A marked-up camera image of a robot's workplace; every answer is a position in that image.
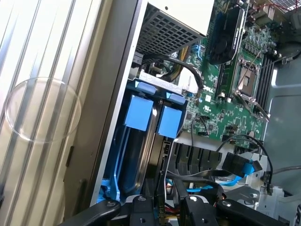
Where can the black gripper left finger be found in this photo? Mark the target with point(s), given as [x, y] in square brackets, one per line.
[143, 212]

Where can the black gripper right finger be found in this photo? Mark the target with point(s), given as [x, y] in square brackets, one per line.
[195, 212]

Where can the black plastic shroud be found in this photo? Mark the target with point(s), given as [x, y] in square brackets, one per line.
[200, 157]

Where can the coin battery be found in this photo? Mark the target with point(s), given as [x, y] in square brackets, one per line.
[251, 133]

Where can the green motherboard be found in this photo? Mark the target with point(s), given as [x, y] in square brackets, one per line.
[223, 113]

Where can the metal socket cover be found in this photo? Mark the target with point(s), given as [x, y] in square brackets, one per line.
[251, 106]

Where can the open PC case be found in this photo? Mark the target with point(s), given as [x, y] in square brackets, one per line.
[110, 94]

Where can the blue drive caddy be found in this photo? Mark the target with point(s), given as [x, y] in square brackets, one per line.
[160, 81]

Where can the clear round dish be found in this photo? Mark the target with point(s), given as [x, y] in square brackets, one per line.
[42, 110]

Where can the CPU socket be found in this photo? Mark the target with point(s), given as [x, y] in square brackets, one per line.
[247, 77]

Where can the black graphics card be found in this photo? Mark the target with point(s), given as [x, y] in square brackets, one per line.
[223, 42]

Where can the grey power supply unit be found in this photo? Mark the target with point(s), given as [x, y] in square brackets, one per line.
[164, 35]

